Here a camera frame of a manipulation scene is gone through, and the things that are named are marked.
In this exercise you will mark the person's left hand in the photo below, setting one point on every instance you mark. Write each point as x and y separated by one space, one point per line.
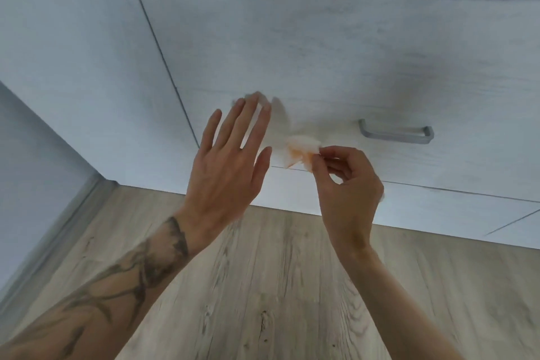
223 186

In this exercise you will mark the white stained wipe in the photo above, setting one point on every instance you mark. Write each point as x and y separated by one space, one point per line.
299 146

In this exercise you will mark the white cabinet door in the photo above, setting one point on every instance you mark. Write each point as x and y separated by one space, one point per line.
84 56
527 233

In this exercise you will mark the white wooden cabinet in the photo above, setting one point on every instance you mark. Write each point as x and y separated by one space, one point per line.
295 14

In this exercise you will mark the person's left forearm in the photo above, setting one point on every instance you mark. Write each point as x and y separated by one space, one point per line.
97 300

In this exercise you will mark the person's right forearm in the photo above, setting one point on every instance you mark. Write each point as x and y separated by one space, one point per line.
401 313

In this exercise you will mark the person's right hand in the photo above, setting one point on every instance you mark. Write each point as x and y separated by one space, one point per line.
350 203

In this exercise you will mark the grey skirting board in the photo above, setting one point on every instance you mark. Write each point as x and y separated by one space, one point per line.
50 237

